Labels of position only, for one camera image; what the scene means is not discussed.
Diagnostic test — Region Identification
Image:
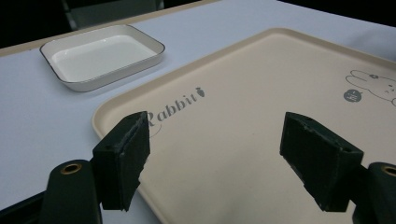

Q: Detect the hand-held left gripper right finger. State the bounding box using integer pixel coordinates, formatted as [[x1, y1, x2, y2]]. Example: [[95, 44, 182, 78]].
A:
[[279, 111, 364, 213]]

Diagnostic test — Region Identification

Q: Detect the white rectangular dish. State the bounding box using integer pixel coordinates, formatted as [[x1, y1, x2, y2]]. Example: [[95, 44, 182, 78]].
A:
[[39, 23, 166, 93]]

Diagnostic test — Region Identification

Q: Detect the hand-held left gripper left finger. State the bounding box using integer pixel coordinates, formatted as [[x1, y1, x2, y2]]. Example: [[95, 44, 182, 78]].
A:
[[92, 110, 151, 213]]

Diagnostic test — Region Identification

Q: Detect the beige tray with rabbit print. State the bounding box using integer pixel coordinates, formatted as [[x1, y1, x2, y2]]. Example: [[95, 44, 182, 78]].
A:
[[92, 27, 396, 224]]

